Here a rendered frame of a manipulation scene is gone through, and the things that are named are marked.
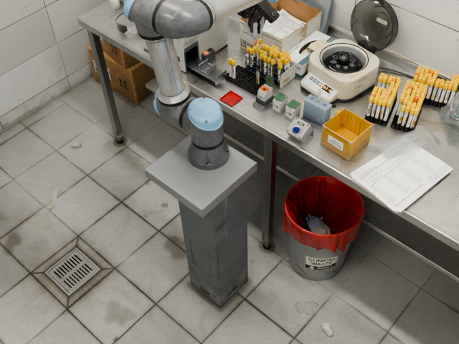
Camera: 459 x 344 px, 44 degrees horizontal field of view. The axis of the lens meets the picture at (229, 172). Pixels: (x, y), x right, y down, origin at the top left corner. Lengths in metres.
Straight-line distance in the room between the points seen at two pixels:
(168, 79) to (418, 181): 0.94
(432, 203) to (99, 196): 1.86
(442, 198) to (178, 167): 0.93
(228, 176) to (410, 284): 1.25
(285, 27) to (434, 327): 1.52
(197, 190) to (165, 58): 0.47
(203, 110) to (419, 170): 0.81
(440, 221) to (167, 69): 1.04
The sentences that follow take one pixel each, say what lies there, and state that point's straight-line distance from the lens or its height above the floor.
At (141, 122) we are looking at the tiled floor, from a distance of 3.58.
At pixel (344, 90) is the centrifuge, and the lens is 2.31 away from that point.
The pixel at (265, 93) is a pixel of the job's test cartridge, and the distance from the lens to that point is 2.27.
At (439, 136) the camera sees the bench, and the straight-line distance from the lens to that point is 2.30.
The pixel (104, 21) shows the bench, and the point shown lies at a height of 0.87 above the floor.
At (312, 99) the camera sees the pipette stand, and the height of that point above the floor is 0.97.
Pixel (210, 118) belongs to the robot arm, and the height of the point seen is 1.14.
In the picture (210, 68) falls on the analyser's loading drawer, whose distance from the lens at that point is 2.40.
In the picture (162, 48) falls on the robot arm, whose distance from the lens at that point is 1.79.
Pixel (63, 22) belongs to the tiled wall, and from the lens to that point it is 3.71.
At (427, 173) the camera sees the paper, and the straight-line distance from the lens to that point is 2.14.
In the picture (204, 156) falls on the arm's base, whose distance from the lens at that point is 1.99.
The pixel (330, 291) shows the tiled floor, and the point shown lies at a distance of 2.81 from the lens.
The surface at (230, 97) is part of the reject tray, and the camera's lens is 2.35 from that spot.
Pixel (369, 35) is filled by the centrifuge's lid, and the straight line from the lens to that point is 2.51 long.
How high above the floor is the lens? 2.43
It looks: 49 degrees down
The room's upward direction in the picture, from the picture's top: 2 degrees counter-clockwise
